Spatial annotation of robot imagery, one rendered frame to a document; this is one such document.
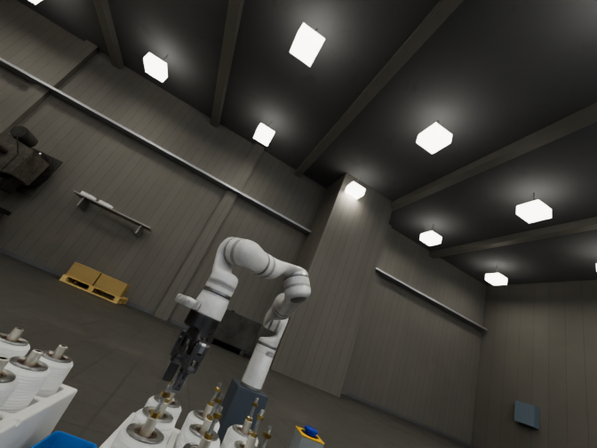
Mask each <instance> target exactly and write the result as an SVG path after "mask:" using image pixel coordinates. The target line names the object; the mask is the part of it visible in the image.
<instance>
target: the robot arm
mask: <svg viewBox="0 0 597 448"><path fill-rule="evenodd" d="M234 265H236V266H240V267H243V268H247V270H248V271H250V272H251V273H252V274H254V275H256V276H259V277H261V278H264V279H274V278H276V277H278V276H279V275H282V276H283V289H284V292H283V293H280V294H279V295H278V296H277V297H276V298H275V300H274V302H273V304H272V307H271V308H270V309H269V310H268V311H267V313H266V315H265V317H264V320H263V325H264V327H265V328H267V329H268V330H270V331H272V332H275V335H274V336H271V337H259V340H258V343H257V345H256V347H255V349H254V351H253V354H252V356H251V360H250V361H249V363H248V366H247V368H246V371H245V373H244V375H243V378H242V380H241V385H243V386H244V387H246V388H248V389H250V390H253V391H256V392H260V390H261V388H262V386H263V383H264V381H265V378H266V376H267V372H268V370H269V367H270V365H271V363H272V360H273V358H274V355H275V351H276V349H277V347H278V344H279V342H280V339H281V337H282V335H283V332H284V330H285V327H286V326H287V323H288V320H289V317H290V316H291V315H292V314H293V313H294V311H295V310H296V308H297V307H298V306H299V305H300V304H302V303H303V302H304V301H305V300H307V299H308V298H309V296H310V294H311V288H310V282H309V277H308V273H307V272H306V270H305V269H303V268H301V267H298V266H295V265H292V264H290V263H287V262H284V261H281V260H278V259H276V258H274V257H273V256H271V255H269V254H268V253H266V252H264V251H263V249H262V248H261V247H260V246H259V245H258V244H256V243H255V242H253V241H251V240H248V239H242V238H238V237H228V238H226V239H225V240H224V241H223V242H222V243H221V244H220V245H219V248H218V250H217V253H216V257H215V260H214V263H213V267H212V271H211V275H210V277H209V279H208V281H207V282H206V284H205V286H204V288H203V290H202V291H201V293H200V294H199V295H198V297H197V298H196V300H194V299H193V298H191V297H188V296H186V295H183V294H181V293H179V294H178V295H177V296H176V298H175V300H174V301H175V302H178V303H180V304H182V305H184V306H185V307H189V308H191V309H190V311H189V313H188V315H187V318H186V319H185V321H184V323H185V324H186V325H187V326H189V328H188V330H187V331H185V330H181V332H180V334H179V337H178V338H177V340H176V342H175V344H174V346H173V348H172V350H171V353H170V356H171V359H170V360H171V361H170V363H169V364H168V366H167V368H166V370H165V372H164V374H163V377H162V379H163V380H165V381H169V382H170V381H172V379H173V377H174V375H175V373H176V371H177V370H178V368H179V370H178V372H177V374H176V376H175V378H174V380H173V382H172V384H171V386H170V388H169V390H170V391H171V392H172V393H176V394H178V393H179V392H180V390H181V389H182V387H183V385H184V383H185V381H186V379H187V376H188V374H191V373H193V374H195V373H196V371H197V369H198V367H199V365H200V363H201V362H202V360H203V358H204V356H205V354H206V352H207V350H208V349H209V345H207V344H205V343H204V342H205V339H206V336H207V335H208V334H209V335H214V334H215V332H216V331H217V329H218V327H219V324H220V322H221V319H222V317H223V315H224V314H225V312H226V310H227V305H228V303H229V301H230V299H231V297H232V295H233V293H234V291H235V288H236V286H237V284H238V279H237V277H236V276H235V275H233V274H232V270H233V266H234ZM195 362H196V363H195ZM180 363H181V364H180ZM179 364H180V366H179Z"/></svg>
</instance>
